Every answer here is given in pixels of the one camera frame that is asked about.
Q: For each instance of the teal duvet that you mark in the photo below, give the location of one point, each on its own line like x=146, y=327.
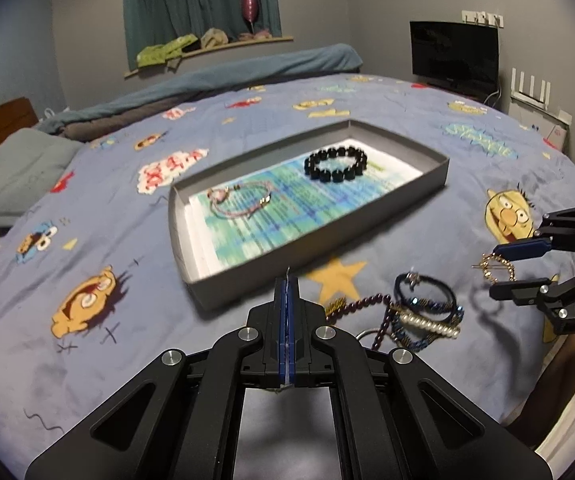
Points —
x=217, y=72

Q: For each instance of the green cloth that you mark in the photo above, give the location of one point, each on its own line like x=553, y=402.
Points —
x=162, y=52

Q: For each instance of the cartoon printed bedsheet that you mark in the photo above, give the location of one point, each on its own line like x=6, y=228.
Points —
x=117, y=220

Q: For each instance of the beige cloth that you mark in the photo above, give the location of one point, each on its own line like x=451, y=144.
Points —
x=214, y=37

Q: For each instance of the grey blanket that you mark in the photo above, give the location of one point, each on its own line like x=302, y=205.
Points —
x=97, y=127

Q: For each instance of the white box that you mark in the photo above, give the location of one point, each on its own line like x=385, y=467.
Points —
x=557, y=132

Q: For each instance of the grey cardboard tray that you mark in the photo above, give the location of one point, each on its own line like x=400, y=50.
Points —
x=342, y=222

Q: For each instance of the grey pillow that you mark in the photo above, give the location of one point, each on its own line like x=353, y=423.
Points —
x=12, y=175

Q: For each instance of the red wine glass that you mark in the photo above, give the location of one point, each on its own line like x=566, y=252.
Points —
x=250, y=7

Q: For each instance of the wooden window sill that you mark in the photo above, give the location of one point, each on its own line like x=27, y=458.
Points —
x=247, y=43

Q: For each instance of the person's right forearm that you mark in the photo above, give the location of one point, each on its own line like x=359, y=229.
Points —
x=562, y=385

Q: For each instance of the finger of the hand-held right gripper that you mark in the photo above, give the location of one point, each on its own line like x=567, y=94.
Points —
x=522, y=249
x=517, y=291

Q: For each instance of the black television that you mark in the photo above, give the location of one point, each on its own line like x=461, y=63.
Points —
x=452, y=55

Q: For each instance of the white router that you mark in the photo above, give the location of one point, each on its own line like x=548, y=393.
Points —
x=530, y=95

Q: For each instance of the teal curtain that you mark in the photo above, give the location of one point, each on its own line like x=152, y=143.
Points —
x=192, y=0

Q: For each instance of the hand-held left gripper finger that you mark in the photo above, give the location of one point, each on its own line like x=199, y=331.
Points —
x=290, y=320
x=282, y=320

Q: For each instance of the pink cloth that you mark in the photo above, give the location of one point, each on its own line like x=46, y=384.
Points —
x=255, y=36

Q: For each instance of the pearl hair clip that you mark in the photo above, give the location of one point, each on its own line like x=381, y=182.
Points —
x=427, y=322

